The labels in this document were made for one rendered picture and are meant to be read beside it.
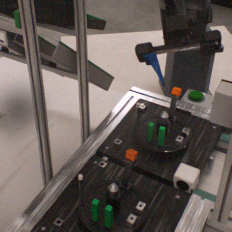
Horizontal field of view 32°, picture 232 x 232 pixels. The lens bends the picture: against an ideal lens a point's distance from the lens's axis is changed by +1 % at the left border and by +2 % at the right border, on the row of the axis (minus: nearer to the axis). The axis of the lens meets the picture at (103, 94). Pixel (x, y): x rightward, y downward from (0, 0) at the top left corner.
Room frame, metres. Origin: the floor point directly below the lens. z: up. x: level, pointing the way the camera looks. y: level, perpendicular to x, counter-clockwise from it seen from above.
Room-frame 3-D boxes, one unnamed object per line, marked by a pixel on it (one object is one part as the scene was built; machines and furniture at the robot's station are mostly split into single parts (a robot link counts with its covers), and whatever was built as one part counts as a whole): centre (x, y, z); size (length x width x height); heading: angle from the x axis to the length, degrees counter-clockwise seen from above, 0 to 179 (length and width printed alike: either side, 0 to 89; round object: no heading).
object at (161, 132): (0.70, -0.13, 1.01); 0.01 x 0.01 x 0.05; 60
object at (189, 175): (0.61, -0.18, 0.97); 0.05 x 0.05 x 0.04; 60
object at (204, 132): (0.75, -0.14, 0.96); 0.24 x 0.24 x 0.02; 60
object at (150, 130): (0.71, -0.11, 1.01); 0.01 x 0.01 x 0.05; 60
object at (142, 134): (0.75, -0.14, 0.98); 0.14 x 0.14 x 0.02
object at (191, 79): (1.10, -0.27, 0.96); 0.15 x 0.15 x 0.20; 7
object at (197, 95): (0.92, -0.26, 0.96); 0.04 x 0.04 x 0.02
